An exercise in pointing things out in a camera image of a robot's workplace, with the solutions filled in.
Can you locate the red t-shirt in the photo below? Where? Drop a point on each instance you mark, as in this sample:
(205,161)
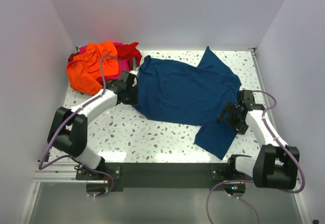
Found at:
(126,52)

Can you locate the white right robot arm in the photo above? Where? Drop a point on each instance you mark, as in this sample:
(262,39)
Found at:
(277,164)

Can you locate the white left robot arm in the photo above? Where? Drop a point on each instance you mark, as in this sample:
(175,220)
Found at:
(69,129)

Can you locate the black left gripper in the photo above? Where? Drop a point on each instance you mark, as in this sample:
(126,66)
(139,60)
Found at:
(131,92)

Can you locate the blue t-shirt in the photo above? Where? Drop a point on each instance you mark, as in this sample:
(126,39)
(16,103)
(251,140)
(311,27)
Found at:
(176,92)

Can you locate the orange t-shirt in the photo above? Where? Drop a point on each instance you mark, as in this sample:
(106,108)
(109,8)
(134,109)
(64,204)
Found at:
(84,69)

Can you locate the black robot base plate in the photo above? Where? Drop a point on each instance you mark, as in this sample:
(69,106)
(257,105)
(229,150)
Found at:
(157,175)

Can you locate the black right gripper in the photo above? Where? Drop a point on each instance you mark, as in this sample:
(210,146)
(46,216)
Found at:
(230,113)

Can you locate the grey laundry basket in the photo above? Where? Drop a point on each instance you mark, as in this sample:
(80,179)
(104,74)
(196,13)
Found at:
(133,66)

